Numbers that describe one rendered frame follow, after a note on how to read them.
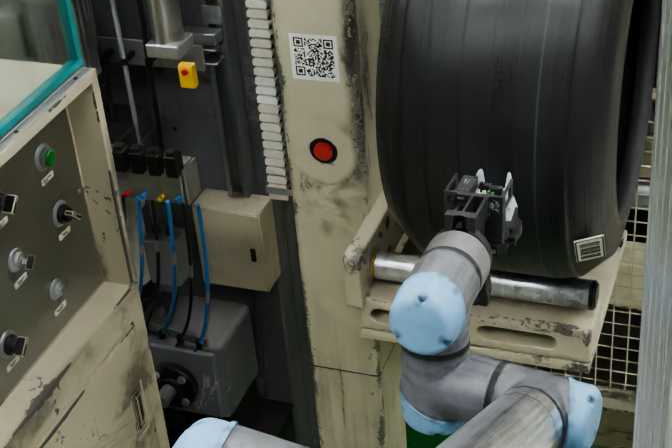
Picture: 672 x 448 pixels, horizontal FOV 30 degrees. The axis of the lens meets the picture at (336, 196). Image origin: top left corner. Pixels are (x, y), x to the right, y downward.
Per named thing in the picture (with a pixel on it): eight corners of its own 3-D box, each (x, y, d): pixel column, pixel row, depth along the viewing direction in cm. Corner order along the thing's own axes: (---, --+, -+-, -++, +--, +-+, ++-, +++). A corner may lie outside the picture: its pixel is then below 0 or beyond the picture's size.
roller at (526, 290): (373, 243, 195) (377, 261, 198) (364, 265, 192) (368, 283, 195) (599, 274, 183) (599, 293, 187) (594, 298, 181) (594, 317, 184)
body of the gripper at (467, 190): (517, 177, 149) (492, 222, 139) (515, 240, 153) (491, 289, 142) (454, 169, 151) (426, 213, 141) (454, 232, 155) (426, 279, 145)
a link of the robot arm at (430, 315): (384, 357, 133) (383, 288, 129) (414, 305, 142) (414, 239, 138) (456, 371, 130) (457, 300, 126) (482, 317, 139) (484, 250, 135)
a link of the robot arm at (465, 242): (482, 309, 139) (411, 299, 142) (491, 289, 143) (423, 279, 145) (482, 250, 136) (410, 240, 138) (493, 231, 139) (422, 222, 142)
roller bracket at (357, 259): (345, 308, 194) (341, 256, 188) (418, 177, 225) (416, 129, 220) (366, 312, 193) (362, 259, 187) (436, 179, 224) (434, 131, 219)
